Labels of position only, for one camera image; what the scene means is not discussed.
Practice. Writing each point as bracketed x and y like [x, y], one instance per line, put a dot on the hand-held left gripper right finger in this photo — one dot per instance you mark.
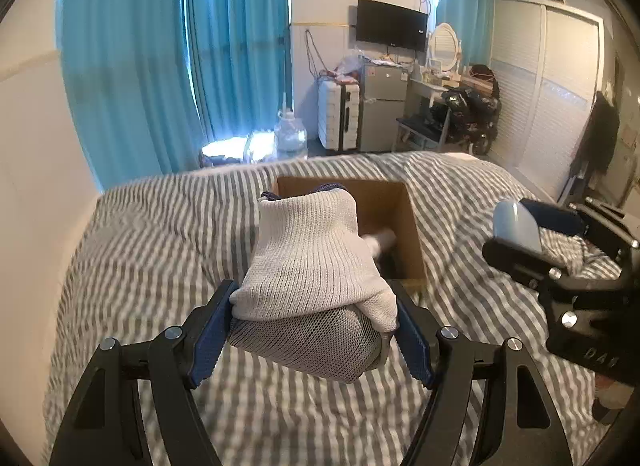
[415, 346]

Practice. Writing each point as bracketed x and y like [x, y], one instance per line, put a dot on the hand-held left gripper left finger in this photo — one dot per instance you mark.
[212, 341]

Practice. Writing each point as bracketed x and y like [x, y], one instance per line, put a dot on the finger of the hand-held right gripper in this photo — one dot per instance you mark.
[517, 228]
[560, 221]

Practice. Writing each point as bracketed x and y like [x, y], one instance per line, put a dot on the cardboard box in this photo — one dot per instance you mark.
[400, 226]

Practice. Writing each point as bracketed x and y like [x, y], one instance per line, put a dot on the white knit cloth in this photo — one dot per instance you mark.
[310, 271]

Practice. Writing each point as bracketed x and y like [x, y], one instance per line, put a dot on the person's right hand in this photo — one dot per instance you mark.
[610, 393]

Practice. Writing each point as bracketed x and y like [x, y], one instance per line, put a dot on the dark hanging clothing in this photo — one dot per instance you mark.
[600, 135]

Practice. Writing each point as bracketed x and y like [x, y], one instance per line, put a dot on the black bags pile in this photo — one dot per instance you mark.
[472, 115]

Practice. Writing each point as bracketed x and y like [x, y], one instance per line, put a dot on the white louvred wardrobe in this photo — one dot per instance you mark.
[550, 95]

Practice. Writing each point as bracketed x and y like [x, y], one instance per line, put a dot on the dark seat chair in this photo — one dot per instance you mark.
[417, 128]

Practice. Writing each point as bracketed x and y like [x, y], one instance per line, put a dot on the black handbag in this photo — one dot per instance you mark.
[482, 73]

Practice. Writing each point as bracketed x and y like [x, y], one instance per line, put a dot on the white dressing table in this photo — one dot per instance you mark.
[430, 88]

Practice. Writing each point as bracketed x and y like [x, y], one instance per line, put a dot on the silver small fridge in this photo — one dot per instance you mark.
[384, 105]

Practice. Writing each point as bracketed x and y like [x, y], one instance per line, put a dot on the white oval mirror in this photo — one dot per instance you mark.
[444, 45]

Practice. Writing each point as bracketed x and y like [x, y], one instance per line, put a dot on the white hard suitcase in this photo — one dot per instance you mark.
[335, 115]

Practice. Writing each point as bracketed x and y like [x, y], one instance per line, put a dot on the clear water jug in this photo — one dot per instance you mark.
[290, 135]

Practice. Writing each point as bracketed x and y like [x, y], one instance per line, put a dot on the teal curtain beside wardrobe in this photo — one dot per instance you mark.
[465, 5]

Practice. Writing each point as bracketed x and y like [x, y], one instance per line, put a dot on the narrow teal curtain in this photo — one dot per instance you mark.
[240, 45]

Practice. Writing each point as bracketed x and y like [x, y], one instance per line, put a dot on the wide teal curtain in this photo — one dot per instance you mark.
[125, 55]

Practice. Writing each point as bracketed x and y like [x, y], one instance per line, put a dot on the black wall television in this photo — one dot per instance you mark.
[392, 23]

